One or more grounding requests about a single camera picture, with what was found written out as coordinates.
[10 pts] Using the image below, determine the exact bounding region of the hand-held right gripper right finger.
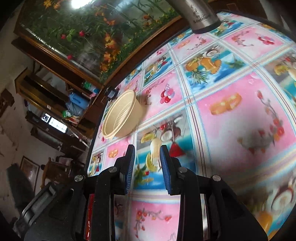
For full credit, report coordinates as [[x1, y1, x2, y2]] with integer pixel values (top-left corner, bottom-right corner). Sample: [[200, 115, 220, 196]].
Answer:
[[160, 145, 269, 241]]

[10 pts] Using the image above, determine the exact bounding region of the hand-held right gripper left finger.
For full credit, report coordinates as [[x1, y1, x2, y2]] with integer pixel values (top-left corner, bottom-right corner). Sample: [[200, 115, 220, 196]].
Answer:
[[58, 145, 136, 241]]

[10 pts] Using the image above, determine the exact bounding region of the beige ribbed plastic bowl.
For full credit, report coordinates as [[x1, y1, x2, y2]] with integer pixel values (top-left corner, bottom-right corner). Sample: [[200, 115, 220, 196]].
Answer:
[[102, 90, 149, 140]]

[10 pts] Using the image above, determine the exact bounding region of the wooden chair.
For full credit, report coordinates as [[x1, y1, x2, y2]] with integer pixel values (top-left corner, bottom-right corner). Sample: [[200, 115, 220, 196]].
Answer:
[[40, 158, 75, 189]]

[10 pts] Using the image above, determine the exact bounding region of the small black device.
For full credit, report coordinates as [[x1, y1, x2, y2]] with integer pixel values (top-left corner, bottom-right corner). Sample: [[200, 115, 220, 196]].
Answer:
[[105, 86, 119, 101]]

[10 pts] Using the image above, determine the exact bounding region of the colourful printed tablecloth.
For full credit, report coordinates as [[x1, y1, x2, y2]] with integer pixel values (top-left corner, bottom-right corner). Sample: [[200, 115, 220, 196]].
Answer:
[[84, 10, 296, 241]]

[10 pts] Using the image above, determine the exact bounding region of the blue bag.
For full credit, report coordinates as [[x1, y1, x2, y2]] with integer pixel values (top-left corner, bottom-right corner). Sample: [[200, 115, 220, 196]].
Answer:
[[67, 92, 90, 117]]

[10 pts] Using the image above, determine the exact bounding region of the dark wooden shelf unit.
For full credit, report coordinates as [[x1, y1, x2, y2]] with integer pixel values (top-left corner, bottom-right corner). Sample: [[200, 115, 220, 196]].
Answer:
[[14, 67, 103, 154]]

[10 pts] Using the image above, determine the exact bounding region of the framed floral picture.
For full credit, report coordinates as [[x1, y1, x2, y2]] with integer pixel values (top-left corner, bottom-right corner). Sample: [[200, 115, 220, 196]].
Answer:
[[14, 0, 188, 88]]

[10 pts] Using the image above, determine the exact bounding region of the stainless steel thermos jug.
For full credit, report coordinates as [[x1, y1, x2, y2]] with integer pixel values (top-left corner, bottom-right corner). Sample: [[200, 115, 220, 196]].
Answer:
[[166, 0, 223, 34]]

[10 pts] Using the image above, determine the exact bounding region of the framed wall picture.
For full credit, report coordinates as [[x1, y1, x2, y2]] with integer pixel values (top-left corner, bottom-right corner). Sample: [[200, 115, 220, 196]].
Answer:
[[20, 156, 40, 186]]

